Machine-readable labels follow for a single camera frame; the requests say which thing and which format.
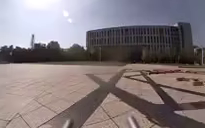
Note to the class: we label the curved building with window rows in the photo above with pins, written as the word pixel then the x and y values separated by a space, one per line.
pixel 136 38

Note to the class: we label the row of trees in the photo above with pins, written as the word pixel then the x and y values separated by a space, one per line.
pixel 46 53

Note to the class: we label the pile of red bricks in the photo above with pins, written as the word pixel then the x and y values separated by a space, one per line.
pixel 183 79
pixel 163 71
pixel 198 83

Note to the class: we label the robot's own part right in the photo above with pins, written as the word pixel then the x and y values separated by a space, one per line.
pixel 133 122

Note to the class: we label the robot's own part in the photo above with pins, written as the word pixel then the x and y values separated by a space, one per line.
pixel 133 122
pixel 67 124

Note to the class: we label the paved slab plaza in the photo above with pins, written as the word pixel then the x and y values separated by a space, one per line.
pixel 40 86

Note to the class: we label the robot's own part left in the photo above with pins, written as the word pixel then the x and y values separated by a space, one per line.
pixel 67 124

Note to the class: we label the mast tower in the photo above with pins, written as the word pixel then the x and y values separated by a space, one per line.
pixel 32 40

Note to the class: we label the pale pole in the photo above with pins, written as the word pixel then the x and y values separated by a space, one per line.
pixel 202 56

